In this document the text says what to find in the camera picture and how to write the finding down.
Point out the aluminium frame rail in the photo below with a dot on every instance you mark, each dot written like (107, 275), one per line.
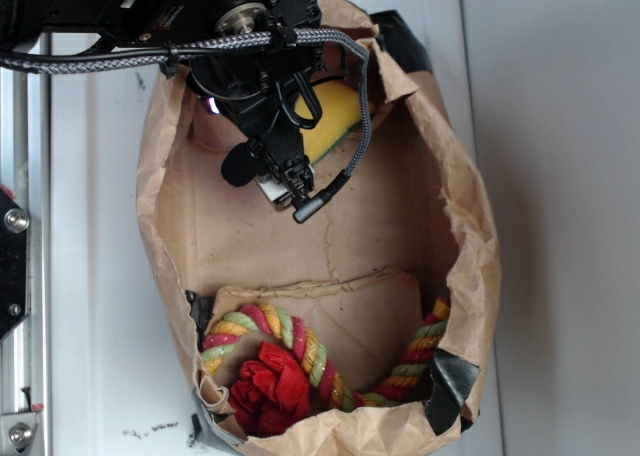
(25, 168)

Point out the silver corner bracket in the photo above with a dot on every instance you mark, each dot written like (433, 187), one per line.
(21, 434)

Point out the red crumpled tissue paper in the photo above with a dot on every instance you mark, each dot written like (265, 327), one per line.
(272, 393)

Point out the brown paper bag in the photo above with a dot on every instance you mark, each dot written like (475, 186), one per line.
(413, 224)

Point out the yellow green sponge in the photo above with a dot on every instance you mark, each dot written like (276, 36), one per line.
(341, 113)

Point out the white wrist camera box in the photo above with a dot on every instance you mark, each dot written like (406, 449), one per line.
(275, 191)

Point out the white plastic tray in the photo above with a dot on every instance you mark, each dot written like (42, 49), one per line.
(117, 386)

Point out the black metal bracket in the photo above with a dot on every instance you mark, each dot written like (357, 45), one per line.
(15, 222)

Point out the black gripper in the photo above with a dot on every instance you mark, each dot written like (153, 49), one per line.
(267, 96)

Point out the multicolour rope toy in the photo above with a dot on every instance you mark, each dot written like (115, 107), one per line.
(219, 342)

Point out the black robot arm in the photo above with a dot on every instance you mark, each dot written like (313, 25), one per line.
(79, 36)

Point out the black foam microphone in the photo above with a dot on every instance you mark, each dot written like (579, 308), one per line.
(240, 166)

